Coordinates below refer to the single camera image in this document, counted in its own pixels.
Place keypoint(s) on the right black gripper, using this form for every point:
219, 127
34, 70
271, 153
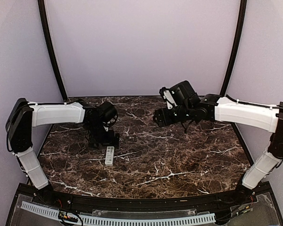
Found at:
162, 114

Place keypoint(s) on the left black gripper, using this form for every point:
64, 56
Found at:
108, 141

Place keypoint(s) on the white remote control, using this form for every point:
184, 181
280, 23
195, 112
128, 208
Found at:
109, 158

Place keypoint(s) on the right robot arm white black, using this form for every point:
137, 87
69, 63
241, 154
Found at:
184, 106

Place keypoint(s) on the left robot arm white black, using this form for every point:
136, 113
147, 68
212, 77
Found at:
27, 116

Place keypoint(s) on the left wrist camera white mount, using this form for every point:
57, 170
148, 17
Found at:
109, 124

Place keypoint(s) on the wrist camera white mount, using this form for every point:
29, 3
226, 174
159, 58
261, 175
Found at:
167, 97
109, 124

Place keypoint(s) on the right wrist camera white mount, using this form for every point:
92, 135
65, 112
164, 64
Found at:
167, 97

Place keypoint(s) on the black front rail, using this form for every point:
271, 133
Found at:
219, 202

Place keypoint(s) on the white slotted cable duct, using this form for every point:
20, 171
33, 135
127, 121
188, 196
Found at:
118, 218

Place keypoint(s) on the right black frame post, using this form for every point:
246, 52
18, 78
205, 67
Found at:
235, 47

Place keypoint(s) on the black frame post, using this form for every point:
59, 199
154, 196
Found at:
50, 49
235, 47

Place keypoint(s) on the left black frame post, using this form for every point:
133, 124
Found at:
50, 49

